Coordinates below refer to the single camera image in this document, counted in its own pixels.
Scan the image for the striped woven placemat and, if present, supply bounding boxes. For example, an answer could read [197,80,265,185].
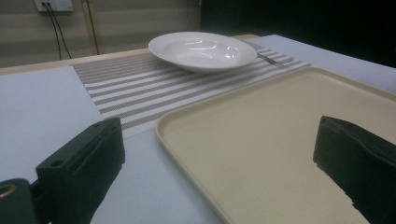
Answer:
[72,39,312,140]

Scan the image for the beige plastic tray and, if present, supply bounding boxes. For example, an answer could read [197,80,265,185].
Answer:
[155,66,396,224]

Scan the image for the white wall socket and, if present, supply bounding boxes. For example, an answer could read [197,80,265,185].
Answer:
[34,0,75,13]

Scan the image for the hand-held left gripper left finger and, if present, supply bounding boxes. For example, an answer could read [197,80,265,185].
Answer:
[35,117,126,224]

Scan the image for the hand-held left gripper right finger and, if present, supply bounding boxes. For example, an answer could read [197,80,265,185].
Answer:
[312,115,396,224]

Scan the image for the black cable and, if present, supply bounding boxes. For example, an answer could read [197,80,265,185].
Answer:
[48,2,73,60]
[44,2,63,61]

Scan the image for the white deep plate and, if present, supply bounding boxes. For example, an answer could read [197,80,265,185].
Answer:
[148,31,258,75]

